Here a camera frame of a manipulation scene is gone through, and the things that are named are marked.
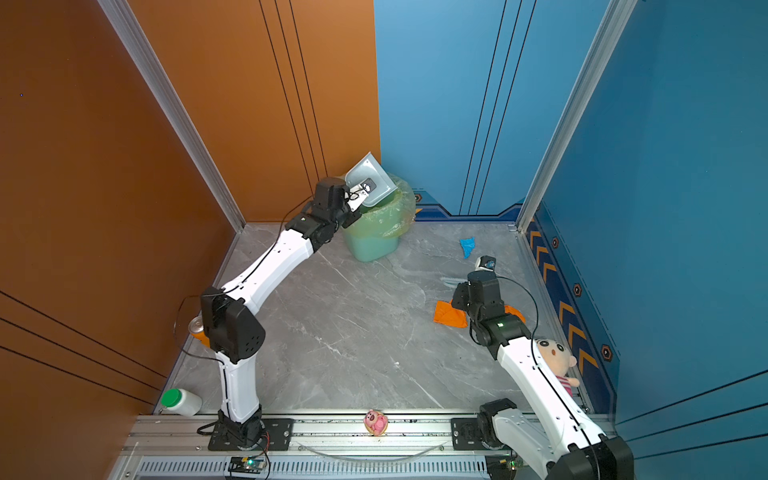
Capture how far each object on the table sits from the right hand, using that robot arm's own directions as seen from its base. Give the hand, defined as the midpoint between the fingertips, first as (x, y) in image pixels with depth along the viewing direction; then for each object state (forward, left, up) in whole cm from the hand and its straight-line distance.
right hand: (460, 285), depth 81 cm
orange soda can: (-10, +71, -4) cm, 72 cm away
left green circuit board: (-38, +54, -18) cm, 68 cm away
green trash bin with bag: (+16, +24, +3) cm, 30 cm away
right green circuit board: (-39, -7, -20) cm, 44 cm away
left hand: (+23, +31, +15) cm, 42 cm away
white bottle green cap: (-27, +70, -9) cm, 75 cm away
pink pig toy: (-30, +23, -14) cm, 41 cm away
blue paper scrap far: (+29, -9, -17) cm, 35 cm away
